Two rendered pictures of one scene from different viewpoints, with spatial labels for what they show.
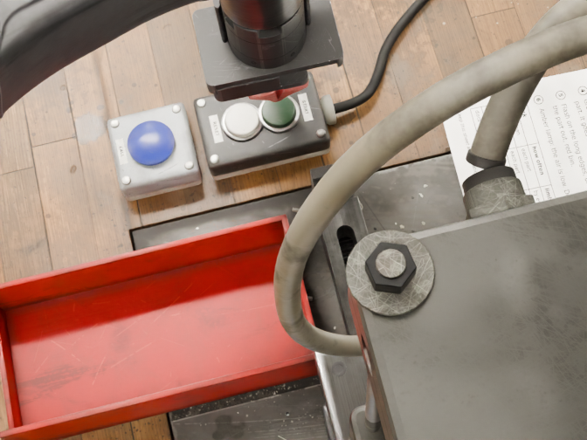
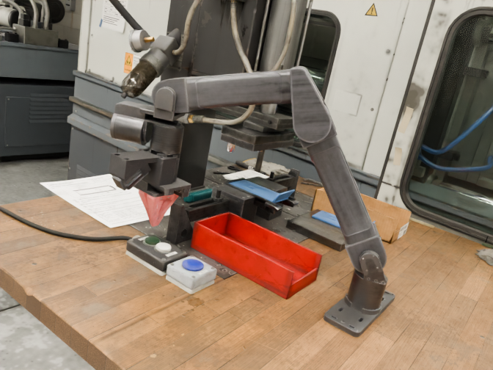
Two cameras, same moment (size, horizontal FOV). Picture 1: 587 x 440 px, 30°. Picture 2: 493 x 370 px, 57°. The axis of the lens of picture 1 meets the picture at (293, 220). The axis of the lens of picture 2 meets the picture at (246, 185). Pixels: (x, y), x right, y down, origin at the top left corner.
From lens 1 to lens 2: 1.22 m
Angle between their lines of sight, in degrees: 88
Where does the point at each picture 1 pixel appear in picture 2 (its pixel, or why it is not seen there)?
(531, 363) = not seen: outside the picture
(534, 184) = (128, 211)
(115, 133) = (196, 275)
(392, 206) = (159, 231)
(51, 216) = (240, 299)
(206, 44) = (176, 186)
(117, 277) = (246, 266)
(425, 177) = (142, 227)
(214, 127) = (171, 254)
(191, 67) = (141, 283)
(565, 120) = (99, 208)
